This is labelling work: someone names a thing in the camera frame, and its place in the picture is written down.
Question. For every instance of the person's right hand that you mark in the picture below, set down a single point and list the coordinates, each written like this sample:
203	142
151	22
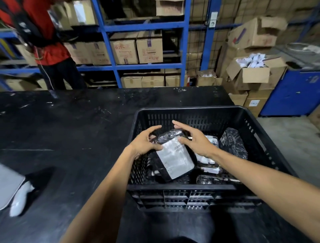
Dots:
200	145

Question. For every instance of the person's left hand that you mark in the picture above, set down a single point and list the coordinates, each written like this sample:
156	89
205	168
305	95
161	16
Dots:
140	145

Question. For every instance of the person's left thumb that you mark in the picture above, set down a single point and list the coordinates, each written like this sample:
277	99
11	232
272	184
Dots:
155	149

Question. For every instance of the person's right thumb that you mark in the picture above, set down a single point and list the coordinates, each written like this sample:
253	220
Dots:
185	142

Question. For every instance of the black parcel with white label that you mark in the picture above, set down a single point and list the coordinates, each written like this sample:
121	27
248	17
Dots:
175	160

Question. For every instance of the person's right forearm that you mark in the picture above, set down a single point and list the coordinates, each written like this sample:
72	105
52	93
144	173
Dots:
265	185

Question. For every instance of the person's left forearm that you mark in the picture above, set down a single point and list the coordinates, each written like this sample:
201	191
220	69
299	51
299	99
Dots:
105	197

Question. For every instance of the flat black wrapped parcel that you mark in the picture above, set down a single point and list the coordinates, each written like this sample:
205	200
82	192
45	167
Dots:
212	179

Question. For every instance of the shiny black wrapped parcel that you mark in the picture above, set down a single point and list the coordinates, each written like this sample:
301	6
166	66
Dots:
232	144

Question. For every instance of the black plastic crate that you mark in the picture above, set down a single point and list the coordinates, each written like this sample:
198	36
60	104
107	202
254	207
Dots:
175	197

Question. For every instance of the low cardboard box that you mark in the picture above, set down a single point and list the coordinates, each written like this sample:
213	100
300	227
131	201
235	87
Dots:
131	82
153	81
173	80

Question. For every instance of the small open cardboard box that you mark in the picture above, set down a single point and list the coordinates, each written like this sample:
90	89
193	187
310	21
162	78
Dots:
206	79

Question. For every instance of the small plain cardboard box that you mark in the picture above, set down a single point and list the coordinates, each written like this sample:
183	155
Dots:
238	99

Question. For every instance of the cardboard box with white label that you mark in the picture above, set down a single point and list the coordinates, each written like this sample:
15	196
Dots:
257	102

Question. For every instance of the blue metal shelving rack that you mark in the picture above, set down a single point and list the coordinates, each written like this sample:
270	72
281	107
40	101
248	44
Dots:
147	66

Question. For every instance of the cardboard box with purple label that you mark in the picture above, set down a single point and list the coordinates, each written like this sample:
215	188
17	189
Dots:
150	48

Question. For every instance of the cardboard box with red print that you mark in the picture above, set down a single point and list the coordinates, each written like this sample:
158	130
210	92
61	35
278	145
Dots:
125	50

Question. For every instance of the pile of white packets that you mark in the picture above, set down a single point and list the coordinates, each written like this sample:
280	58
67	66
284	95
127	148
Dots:
252	61

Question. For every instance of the cardboard box with faded print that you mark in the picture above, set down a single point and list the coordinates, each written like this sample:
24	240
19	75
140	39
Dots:
77	52
98	53

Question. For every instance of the blue metal cabinet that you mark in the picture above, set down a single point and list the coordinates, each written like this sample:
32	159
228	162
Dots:
292	92

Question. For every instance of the tilted open cardboard box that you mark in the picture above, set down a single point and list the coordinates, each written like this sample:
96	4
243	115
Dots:
252	32

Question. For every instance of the white handheld device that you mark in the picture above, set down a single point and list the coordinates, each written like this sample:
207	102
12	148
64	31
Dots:
21	197

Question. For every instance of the long flat cardboard box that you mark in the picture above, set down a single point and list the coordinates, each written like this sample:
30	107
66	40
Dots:
25	84

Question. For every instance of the stack of boxes behind mesh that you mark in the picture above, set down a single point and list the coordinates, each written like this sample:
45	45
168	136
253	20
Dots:
250	10

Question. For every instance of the grey flat sheet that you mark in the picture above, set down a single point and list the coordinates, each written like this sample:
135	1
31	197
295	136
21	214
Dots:
8	185

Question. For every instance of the cardboard box with white sheet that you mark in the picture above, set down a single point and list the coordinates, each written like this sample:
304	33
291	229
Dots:
80	12

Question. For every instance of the black backpack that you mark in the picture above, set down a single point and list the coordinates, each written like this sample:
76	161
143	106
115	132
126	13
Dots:
27	27

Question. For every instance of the white tag on post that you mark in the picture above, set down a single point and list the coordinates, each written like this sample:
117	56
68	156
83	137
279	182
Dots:
213	19

